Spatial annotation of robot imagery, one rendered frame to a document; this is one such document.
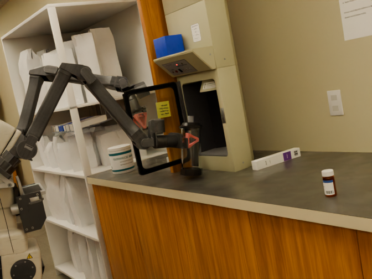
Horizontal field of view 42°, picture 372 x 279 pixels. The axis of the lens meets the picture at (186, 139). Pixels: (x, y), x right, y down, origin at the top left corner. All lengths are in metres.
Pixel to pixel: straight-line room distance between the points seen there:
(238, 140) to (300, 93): 0.41
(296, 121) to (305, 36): 0.42
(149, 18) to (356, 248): 1.48
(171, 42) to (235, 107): 0.42
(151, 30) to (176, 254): 1.08
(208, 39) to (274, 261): 0.99
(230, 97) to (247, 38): 0.52
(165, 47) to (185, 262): 0.98
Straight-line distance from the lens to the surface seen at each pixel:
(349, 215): 1.41
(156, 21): 2.43
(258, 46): 2.53
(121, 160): 2.70
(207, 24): 2.14
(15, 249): 2.19
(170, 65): 2.26
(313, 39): 2.30
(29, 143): 1.97
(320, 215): 1.47
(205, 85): 2.24
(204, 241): 2.04
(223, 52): 2.16
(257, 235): 1.76
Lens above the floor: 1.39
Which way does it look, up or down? 7 degrees down
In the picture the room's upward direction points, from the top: 11 degrees counter-clockwise
